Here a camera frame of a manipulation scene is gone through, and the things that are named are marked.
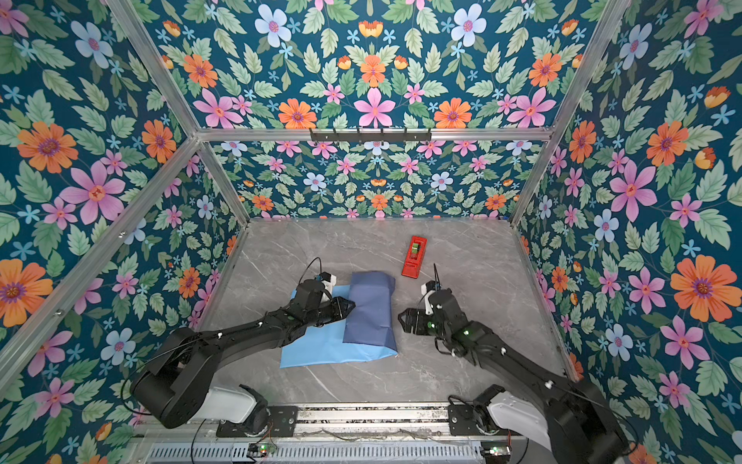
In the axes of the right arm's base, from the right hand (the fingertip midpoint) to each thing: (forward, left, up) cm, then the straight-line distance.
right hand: (407, 316), depth 83 cm
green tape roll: (+27, -4, -2) cm, 28 cm away
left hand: (+5, +15, 0) cm, 16 cm away
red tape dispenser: (+25, -4, -4) cm, 26 cm away
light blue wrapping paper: (-4, +26, -10) cm, 28 cm away
